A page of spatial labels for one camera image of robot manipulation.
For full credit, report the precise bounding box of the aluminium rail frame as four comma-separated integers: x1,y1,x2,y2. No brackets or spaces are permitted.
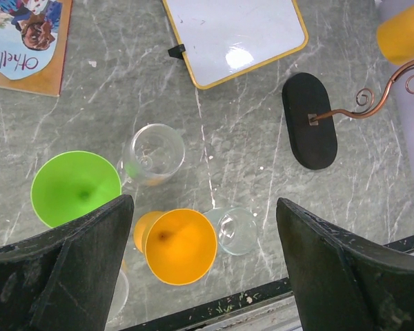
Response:
119,232,414,331

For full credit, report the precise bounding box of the clear wine glass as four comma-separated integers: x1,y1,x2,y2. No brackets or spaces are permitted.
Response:
106,270,129,324
117,123,186,187

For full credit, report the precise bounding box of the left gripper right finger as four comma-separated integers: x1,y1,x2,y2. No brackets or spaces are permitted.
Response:
276,198,414,330

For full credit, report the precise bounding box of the green plastic wine glass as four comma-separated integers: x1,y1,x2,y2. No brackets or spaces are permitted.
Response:
30,150,122,228

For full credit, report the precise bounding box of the clear ribbed glass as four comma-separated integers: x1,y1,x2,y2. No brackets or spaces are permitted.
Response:
204,208,258,256

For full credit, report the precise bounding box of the black oval rack base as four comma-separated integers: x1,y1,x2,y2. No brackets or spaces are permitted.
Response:
282,72,338,170

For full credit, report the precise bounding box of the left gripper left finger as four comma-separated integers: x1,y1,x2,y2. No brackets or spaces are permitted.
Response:
0,194,134,330

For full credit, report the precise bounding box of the clear wine glass front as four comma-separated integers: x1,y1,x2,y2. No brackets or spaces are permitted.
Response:
106,270,129,324

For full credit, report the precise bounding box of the orange plastic wine glass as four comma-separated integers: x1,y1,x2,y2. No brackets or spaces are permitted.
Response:
133,209,218,286

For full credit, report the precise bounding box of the small whiteboard yellow frame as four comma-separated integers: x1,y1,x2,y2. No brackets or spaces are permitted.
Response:
163,0,308,90

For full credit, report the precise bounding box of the copper wire glass rack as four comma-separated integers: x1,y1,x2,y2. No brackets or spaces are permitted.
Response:
308,60,414,126

